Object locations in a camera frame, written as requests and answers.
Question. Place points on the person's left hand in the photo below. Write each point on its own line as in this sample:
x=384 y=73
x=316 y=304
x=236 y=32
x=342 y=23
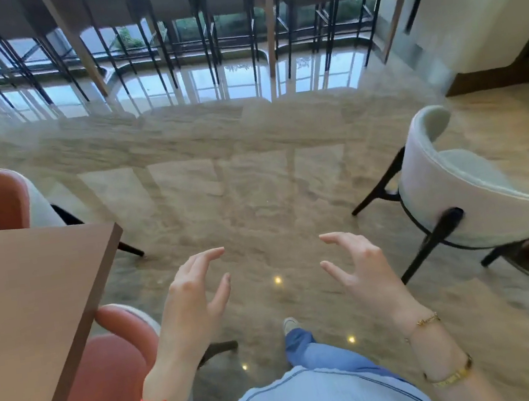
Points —
x=187 y=316

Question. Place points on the person's right hand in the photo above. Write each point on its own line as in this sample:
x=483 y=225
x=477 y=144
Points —
x=379 y=280

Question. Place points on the blue jeans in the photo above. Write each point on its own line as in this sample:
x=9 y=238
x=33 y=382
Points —
x=325 y=356

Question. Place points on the beige sneaker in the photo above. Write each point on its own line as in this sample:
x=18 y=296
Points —
x=291 y=325

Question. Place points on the light wooden dining table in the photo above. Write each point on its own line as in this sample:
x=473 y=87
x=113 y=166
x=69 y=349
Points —
x=30 y=314

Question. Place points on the brown wooden bar table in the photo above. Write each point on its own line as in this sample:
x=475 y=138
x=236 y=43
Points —
x=76 y=47
x=270 y=20

